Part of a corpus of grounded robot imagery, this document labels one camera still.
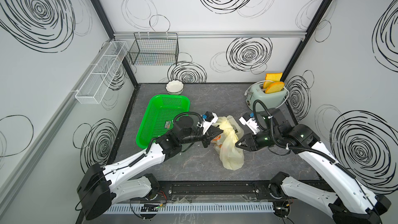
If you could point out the black wire basket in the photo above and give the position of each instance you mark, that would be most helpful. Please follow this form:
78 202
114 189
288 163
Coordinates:
154 49

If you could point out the toast slice rear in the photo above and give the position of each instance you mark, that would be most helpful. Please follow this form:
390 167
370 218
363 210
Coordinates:
272 78

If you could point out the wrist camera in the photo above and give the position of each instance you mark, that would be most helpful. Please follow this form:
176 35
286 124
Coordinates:
209 118
249 121

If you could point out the yellow plastic bag with oranges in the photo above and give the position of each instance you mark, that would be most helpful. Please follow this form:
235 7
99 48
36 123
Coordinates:
232 158

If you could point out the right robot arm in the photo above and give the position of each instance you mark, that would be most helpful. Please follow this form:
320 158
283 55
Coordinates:
349 202

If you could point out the white mesh wall shelf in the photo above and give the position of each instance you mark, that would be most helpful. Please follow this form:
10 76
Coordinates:
104 71

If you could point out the white scalloped bowl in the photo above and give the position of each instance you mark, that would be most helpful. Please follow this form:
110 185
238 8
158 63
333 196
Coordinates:
174 87

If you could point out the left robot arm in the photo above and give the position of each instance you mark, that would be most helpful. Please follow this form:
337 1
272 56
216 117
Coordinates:
103 186

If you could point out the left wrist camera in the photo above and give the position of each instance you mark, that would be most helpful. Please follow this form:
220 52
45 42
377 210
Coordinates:
209 118

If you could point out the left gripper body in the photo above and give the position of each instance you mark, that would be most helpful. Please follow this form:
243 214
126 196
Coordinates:
204 139

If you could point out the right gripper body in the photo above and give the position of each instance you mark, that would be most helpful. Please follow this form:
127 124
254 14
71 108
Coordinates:
264 138

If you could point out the toast slice front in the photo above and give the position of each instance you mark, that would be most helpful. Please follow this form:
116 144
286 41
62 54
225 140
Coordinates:
275 87

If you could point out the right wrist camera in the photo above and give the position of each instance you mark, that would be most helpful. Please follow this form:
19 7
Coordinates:
249 121

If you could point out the green plastic basket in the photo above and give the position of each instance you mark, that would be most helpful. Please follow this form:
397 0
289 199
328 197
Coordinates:
159 116

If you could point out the toast slice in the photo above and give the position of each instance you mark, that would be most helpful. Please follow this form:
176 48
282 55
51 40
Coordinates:
275 87
272 78

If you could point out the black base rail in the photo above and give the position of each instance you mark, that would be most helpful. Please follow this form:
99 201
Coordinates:
261 189

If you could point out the white slotted cable duct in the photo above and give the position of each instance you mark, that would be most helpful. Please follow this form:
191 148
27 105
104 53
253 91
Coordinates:
192 208

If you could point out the mint green toaster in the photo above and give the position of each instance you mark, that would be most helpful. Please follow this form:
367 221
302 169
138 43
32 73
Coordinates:
272 100

